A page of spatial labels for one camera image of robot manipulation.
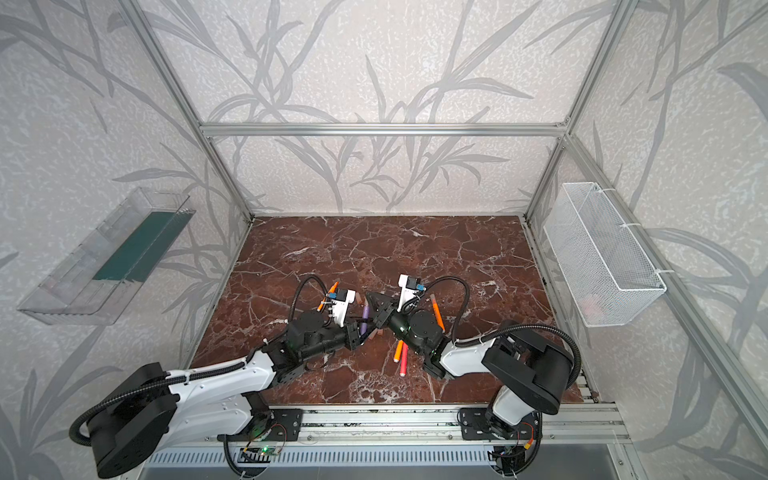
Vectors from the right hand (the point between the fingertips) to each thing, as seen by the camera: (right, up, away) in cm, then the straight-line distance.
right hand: (366, 288), depth 76 cm
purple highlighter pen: (0, -10, -1) cm, 10 cm away
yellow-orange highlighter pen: (+8, -20, +9) cm, 23 cm away
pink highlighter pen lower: (+10, -21, +8) cm, 25 cm away
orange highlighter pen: (-14, -4, +23) cm, 27 cm away
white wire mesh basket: (+52, +5, -16) cm, 54 cm away
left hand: (+4, -8, 0) cm, 9 cm away
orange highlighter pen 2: (+21, -11, +18) cm, 30 cm away
